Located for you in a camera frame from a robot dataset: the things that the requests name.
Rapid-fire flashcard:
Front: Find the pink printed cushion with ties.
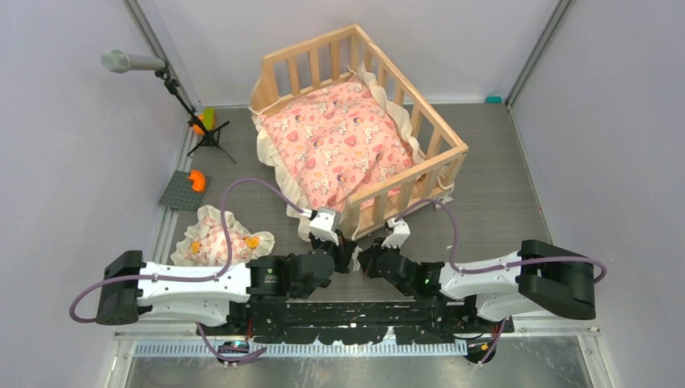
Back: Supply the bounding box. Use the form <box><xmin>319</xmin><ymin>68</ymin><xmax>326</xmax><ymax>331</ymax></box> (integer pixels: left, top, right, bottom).
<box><xmin>249</xmin><ymin>61</ymin><xmax>456</xmax><ymax>272</ymax></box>

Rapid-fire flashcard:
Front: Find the wooden slatted pet bed frame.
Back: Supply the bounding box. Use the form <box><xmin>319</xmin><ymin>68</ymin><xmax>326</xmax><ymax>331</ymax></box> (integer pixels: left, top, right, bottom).
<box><xmin>250</xmin><ymin>24</ymin><xmax>468</xmax><ymax>238</ymax></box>

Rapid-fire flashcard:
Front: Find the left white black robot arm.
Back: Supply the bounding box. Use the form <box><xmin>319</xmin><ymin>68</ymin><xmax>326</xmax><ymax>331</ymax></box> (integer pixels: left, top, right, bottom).
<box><xmin>95</xmin><ymin>238</ymin><xmax>358</xmax><ymax>335</ymax></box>

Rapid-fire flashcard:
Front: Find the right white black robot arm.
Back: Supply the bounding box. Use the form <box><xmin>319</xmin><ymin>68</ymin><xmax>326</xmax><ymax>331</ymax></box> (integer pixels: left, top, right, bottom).
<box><xmin>357</xmin><ymin>239</ymin><xmax>607</xmax><ymax>332</ymax></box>

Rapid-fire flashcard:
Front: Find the small checkered ruffled pillow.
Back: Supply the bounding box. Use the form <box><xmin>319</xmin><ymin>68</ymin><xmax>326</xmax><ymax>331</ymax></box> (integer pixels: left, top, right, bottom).
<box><xmin>170</xmin><ymin>205</ymin><xmax>275</xmax><ymax>267</ymax></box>

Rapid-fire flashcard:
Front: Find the orange curved toy piece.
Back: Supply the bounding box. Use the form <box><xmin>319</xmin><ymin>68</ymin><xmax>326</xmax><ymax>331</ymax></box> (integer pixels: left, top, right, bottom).
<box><xmin>187</xmin><ymin>170</ymin><xmax>207</xmax><ymax>192</ymax></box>

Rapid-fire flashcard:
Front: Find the grey building plate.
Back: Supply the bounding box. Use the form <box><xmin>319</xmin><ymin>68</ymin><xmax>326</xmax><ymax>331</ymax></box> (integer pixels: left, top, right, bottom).
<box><xmin>158</xmin><ymin>171</ymin><xmax>212</xmax><ymax>212</ymax></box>

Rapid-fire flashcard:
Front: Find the orange green toy ball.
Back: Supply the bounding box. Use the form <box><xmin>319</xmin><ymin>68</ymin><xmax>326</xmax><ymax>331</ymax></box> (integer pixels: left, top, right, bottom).
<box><xmin>192</xmin><ymin>108</ymin><xmax>216</xmax><ymax>136</ymax></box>

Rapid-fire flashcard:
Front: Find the teal small block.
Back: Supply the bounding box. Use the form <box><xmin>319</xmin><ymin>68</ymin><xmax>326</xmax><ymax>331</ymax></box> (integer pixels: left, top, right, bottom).
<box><xmin>485</xmin><ymin>95</ymin><xmax>503</xmax><ymax>104</ymax></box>

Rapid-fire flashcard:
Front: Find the silver microphone on tripod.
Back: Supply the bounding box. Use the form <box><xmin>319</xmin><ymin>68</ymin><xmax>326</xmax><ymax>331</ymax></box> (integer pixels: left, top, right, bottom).
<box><xmin>100</xmin><ymin>49</ymin><xmax>237</xmax><ymax>163</ymax></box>

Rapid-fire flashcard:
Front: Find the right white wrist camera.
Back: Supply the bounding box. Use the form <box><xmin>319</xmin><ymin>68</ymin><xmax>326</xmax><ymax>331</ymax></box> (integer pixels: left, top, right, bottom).
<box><xmin>381</xmin><ymin>217</ymin><xmax>410</xmax><ymax>249</ymax></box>

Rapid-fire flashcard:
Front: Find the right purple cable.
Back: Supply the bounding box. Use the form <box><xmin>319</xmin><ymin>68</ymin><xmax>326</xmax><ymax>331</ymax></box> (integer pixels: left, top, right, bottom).
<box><xmin>396</xmin><ymin>198</ymin><xmax>609</xmax><ymax>368</ymax></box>

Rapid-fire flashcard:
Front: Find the purple cable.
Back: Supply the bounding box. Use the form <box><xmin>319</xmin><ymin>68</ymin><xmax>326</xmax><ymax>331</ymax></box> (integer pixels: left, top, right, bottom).
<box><xmin>396</xmin><ymin>198</ymin><xmax>609</xmax><ymax>368</ymax></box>
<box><xmin>68</xmin><ymin>178</ymin><xmax>317</xmax><ymax>368</ymax></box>

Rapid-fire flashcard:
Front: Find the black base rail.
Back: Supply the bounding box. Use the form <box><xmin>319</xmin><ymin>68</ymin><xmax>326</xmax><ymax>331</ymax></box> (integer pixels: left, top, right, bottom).
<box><xmin>225</xmin><ymin>301</ymin><xmax>502</xmax><ymax>345</ymax></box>

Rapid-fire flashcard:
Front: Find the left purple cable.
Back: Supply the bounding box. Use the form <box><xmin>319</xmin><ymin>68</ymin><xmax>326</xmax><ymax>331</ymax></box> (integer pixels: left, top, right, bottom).
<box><xmin>68</xmin><ymin>178</ymin><xmax>317</xmax><ymax>368</ymax></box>

